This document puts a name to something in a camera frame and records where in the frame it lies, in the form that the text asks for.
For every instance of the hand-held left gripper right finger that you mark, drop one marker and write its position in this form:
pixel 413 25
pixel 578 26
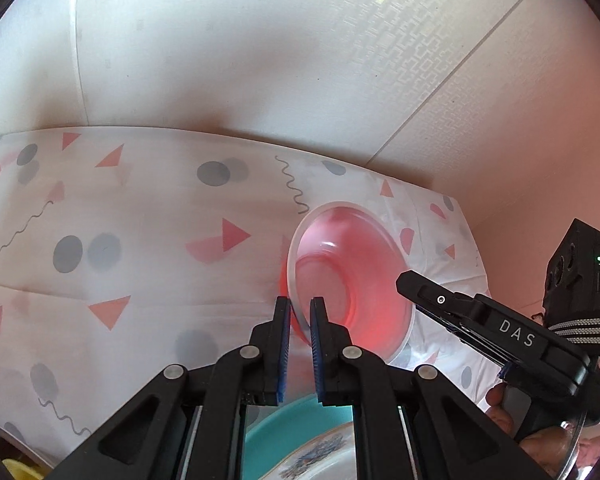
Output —
pixel 317 350

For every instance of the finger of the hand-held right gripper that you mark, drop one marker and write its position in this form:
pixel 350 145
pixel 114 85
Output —
pixel 475 342
pixel 430 295

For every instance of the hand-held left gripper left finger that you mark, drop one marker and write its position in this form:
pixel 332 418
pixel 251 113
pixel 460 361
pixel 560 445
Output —
pixel 281 350

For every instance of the red plastic bowl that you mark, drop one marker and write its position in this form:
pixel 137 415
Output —
pixel 360 280

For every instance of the person's right hand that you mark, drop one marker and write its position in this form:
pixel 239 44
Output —
pixel 545 445

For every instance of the teal plastic plate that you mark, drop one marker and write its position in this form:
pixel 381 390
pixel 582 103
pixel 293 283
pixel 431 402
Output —
pixel 280 420

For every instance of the white patterned tablecloth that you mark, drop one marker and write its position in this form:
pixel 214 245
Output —
pixel 155 210

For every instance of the stainless steel bowl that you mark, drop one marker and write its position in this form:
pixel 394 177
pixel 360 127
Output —
pixel 15 440

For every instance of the yellow plastic bowl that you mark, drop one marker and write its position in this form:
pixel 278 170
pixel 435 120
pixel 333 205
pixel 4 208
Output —
pixel 22 470

